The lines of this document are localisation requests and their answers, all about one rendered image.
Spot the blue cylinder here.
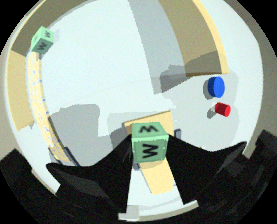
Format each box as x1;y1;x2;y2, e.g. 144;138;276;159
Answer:
207;76;224;99

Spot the green letter cube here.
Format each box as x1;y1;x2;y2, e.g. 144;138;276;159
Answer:
131;123;169;163

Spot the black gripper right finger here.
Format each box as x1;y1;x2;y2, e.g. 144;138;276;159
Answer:
166;135;247;204

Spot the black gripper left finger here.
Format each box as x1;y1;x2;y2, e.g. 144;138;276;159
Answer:
45;133;133;213

